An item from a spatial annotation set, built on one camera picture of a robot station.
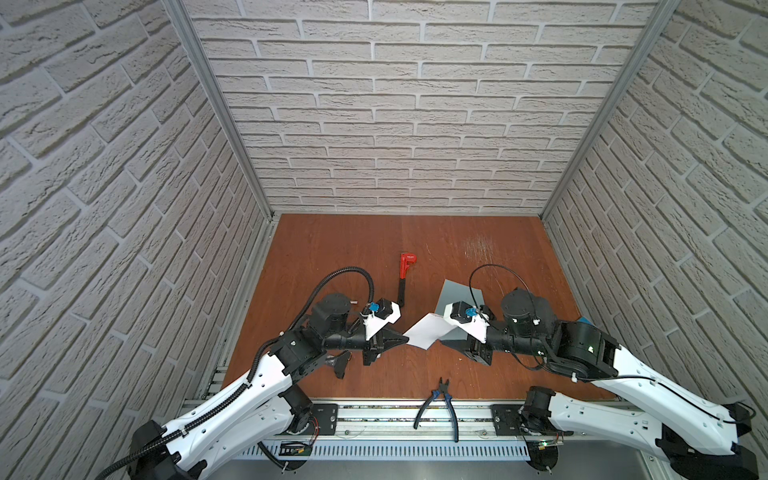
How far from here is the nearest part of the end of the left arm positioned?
0.59 metres

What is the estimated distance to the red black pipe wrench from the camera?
991 mm

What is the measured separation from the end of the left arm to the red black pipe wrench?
1.05 ft
